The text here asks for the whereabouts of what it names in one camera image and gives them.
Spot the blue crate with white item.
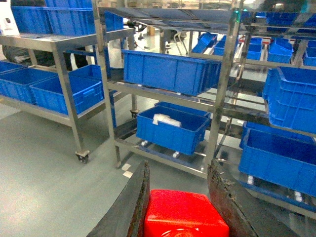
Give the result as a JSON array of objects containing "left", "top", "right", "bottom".
[{"left": 136, "top": 106, "right": 210, "bottom": 155}]

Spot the blue crate right middle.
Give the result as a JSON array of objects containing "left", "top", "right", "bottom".
[{"left": 263, "top": 67, "right": 316, "bottom": 134}]

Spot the blue crate lower right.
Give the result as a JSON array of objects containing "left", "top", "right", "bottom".
[{"left": 238, "top": 130, "right": 316, "bottom": 197}]

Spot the blue crate middle shelf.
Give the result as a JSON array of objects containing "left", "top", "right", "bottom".
[{"left": 123, "top": 50, "right": 222, "bottom": 96}]

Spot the blue crate on cart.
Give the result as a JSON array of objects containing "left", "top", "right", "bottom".
[{"left": 29, "top": 75, "right": 105, "bottom": 116}]

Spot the stainless steel shelf rack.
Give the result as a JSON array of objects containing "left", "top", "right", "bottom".
[{"left": 91, "top": 0, "right": 316, "bottom": 220}]

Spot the red one-stud toy block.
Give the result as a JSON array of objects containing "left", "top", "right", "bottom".
[{"left": 144, "top": 189, "right": 230, "bottom": 237}]

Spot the stainless steel cart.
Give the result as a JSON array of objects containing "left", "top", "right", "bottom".
[{"left": 0, "top": 29, "right": 134, "bottom": 163}]

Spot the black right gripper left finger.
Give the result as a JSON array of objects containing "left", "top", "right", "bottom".
[{"left": 88, "top": 161, "right": 150, "bottom": 237}]

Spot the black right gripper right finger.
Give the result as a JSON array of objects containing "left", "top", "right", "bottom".
[{"left": 207, "top": 159, "right": 297, "bottom": 237}]

